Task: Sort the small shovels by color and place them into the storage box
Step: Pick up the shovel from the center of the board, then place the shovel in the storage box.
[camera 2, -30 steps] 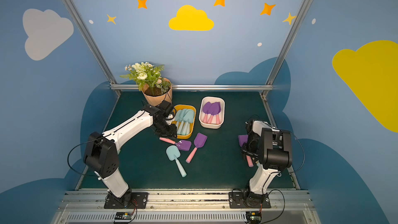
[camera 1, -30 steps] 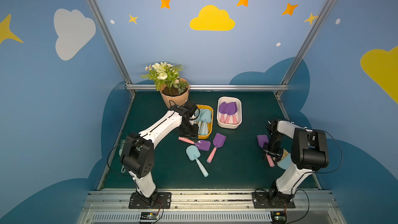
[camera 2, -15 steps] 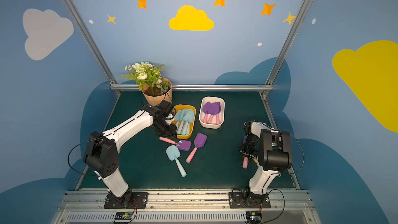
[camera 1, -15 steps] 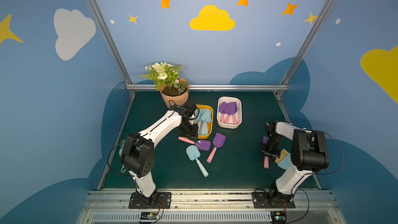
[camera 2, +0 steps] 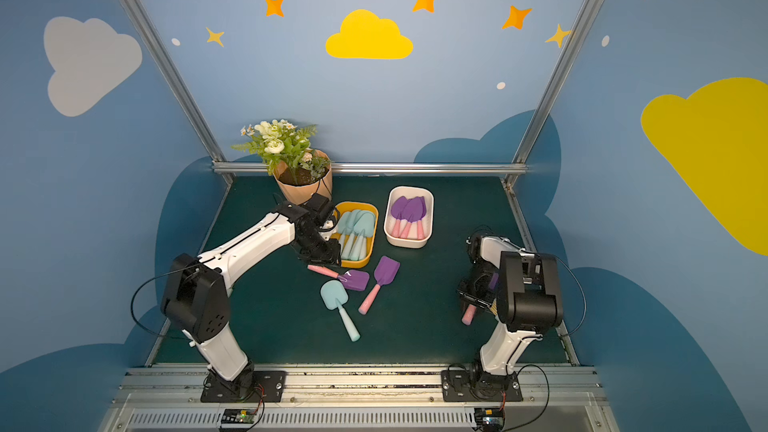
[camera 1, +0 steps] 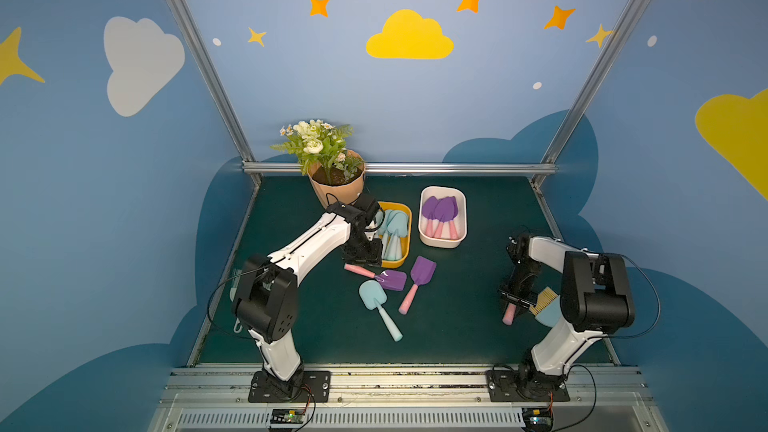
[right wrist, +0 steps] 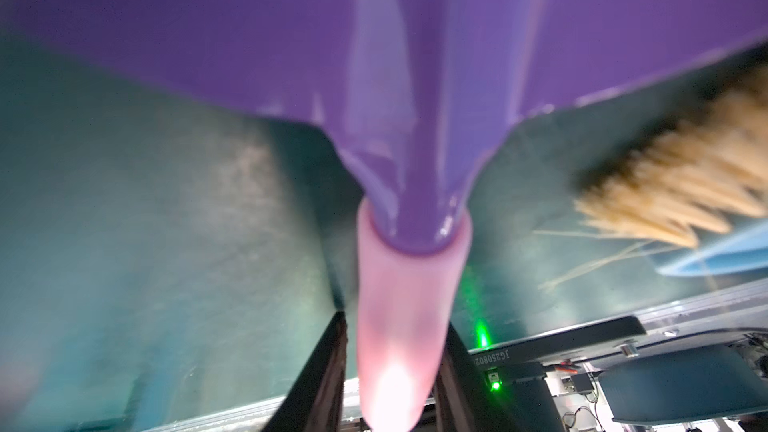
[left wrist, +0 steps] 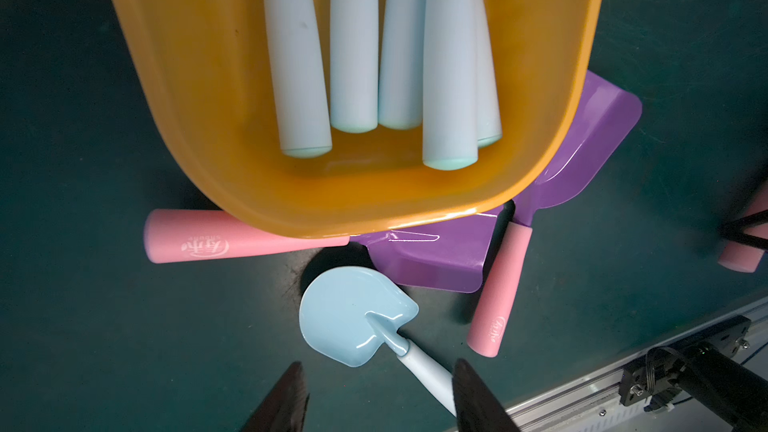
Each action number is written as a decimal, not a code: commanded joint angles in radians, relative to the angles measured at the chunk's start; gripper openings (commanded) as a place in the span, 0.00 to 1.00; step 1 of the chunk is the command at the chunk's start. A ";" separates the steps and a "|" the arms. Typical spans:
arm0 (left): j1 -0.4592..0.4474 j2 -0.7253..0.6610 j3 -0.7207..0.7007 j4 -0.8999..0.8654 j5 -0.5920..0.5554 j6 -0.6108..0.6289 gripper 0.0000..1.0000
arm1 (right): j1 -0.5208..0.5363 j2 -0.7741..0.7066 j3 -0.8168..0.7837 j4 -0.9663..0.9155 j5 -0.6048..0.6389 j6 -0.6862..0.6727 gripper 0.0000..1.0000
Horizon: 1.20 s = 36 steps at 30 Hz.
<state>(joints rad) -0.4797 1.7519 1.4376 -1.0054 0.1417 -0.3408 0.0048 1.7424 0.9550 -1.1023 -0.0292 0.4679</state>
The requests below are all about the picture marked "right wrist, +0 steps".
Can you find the blue hand brush tan bristles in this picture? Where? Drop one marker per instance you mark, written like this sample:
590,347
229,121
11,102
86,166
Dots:
693,197

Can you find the purple square shovel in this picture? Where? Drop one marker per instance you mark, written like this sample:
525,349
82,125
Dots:
415,95

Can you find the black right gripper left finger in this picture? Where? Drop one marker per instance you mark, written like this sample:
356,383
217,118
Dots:
315,401

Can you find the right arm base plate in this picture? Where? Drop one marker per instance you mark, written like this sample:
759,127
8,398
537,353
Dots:
537,348

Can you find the right circuit board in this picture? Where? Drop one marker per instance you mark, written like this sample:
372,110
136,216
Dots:
568,378

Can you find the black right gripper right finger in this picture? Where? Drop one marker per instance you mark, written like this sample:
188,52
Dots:
514,397

